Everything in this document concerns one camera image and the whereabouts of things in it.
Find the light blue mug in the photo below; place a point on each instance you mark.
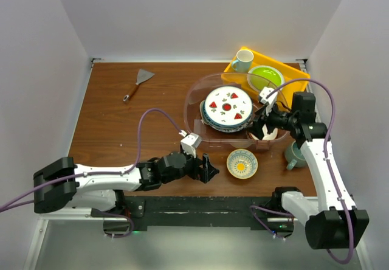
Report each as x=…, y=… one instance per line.
x=243, y=61

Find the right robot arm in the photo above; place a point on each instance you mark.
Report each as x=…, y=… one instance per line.
x=336, y=222

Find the clear plastic bin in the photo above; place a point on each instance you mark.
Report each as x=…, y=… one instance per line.
x=211, y=138

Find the yellow dotted blue bowl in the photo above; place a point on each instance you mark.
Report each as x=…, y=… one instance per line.
x=242, y=164

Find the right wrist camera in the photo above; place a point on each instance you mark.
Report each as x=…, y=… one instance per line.
x=268, y=97

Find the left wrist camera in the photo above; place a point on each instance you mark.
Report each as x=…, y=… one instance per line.
x=190, y=142

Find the red patterned bowl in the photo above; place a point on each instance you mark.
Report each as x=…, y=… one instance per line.
x=252, y=136

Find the teal ceramic mug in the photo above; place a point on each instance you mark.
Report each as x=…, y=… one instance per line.
x=294, y=157

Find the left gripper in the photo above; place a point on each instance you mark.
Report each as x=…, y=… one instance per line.
x=205, y=173

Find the yellow plastic tray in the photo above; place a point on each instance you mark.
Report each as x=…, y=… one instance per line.
x=254, y=83

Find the white orange rim bowl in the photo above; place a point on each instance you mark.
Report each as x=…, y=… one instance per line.
x=269, y=136

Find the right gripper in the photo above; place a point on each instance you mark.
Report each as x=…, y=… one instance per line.
x=256, y=128

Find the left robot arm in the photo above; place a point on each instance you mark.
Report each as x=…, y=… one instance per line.
x=66, y=184

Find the metal scraper wooden handle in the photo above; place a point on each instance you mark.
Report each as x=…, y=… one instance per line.
x=142, y=76

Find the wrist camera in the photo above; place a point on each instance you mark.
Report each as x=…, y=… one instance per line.
x=268, y=97
x=190, y=142

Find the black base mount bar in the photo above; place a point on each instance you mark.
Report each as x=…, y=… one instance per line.
x=190, y=211

